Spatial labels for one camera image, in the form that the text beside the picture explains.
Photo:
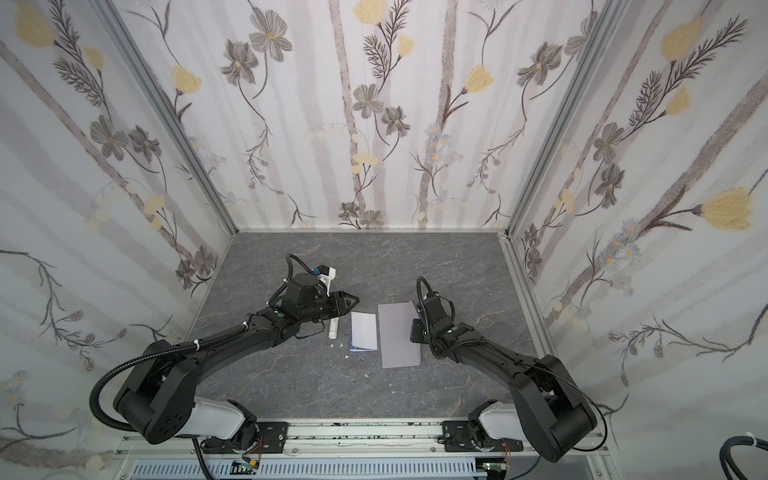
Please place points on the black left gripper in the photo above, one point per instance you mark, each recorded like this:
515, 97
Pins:
333, 305

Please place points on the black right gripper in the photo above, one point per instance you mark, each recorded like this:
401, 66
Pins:
420, 330

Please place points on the grey paper envelope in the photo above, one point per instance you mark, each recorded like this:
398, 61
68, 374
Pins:
395, 322

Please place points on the blue bordered letter paper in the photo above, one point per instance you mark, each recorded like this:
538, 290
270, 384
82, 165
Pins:
363, 332

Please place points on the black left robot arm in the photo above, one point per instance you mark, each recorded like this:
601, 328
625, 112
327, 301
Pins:
159, 398

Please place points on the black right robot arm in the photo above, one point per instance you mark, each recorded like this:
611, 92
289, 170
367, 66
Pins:
553, 413

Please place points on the white glue stick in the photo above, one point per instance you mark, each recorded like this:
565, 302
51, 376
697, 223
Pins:
333, 329

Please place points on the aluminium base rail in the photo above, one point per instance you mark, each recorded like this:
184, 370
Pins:
350, 438

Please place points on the white slotted cable duct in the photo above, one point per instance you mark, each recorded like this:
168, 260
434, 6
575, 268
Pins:
353, 468

